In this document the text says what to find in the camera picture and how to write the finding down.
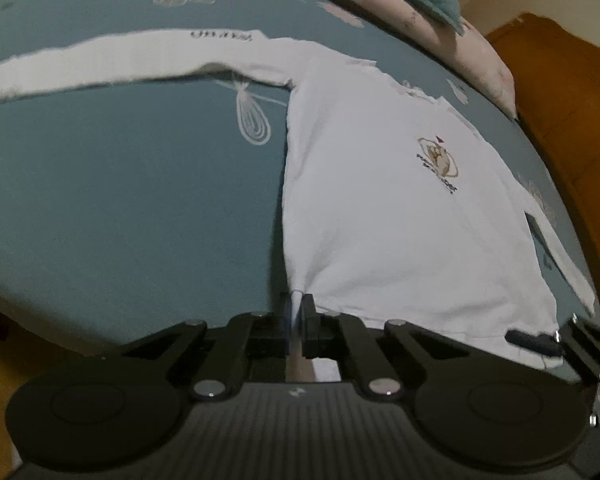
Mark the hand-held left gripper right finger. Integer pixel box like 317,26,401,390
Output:
300,294,486,403

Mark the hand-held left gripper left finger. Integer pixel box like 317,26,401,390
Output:
105,292,292,403

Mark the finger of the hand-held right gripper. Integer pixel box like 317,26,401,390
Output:
505,312,600,386

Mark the white long-sleeved shirt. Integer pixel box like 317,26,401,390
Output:
0,27,596,386

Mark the wooden headboard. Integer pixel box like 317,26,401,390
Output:
482,12,600,321

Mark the pink floral folded quilt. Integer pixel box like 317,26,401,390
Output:
285,0,518,121

